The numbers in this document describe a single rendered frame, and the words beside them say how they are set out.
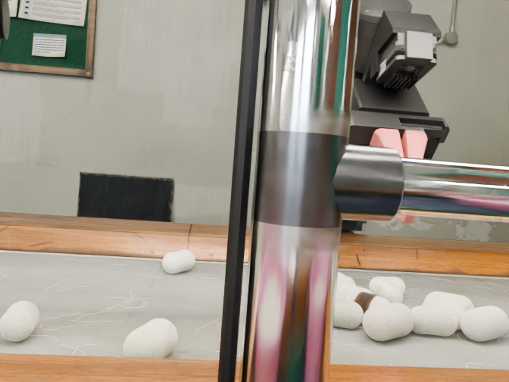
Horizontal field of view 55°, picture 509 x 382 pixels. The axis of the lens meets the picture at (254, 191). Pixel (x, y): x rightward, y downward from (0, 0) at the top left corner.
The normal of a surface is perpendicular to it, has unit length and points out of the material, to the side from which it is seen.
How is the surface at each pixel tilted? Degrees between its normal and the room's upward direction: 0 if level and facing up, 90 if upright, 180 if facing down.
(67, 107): 90
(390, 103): 41
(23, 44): 90
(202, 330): 0
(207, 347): 0
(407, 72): 166
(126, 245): 45
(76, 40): 90
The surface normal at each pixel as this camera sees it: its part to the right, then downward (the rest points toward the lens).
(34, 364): 0.07, -1.00
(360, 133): 0.03, 0.69
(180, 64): 0.07, 0.06
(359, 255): 0.12, -0.66
